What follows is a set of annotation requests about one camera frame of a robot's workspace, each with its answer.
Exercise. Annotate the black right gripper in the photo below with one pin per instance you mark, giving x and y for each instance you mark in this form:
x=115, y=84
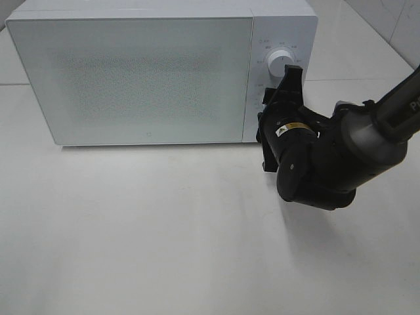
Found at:
x=285, y=121

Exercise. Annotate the white microwave door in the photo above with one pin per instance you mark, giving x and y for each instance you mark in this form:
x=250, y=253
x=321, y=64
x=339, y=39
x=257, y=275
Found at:
x=108, y=82

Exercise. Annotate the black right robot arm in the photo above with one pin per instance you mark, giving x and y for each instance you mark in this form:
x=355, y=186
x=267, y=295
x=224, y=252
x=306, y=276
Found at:
x=321, y=161

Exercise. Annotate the upper white microwave knob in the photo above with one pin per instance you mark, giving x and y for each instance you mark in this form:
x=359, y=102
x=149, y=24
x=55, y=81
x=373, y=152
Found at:
x=278, y=59

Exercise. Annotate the white microwave oven body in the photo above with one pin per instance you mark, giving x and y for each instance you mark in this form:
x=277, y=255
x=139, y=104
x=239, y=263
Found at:
x=290, y=24

